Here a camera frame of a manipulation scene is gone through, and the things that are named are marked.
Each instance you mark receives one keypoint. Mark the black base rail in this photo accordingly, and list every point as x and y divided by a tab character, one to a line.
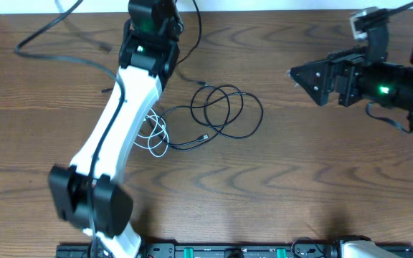
167	250

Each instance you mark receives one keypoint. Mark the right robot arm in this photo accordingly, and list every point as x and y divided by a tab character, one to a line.
362	73

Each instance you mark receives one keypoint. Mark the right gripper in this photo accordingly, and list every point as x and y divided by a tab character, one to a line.
351	67

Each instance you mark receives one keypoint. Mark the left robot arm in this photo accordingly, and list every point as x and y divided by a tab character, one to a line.
87	193

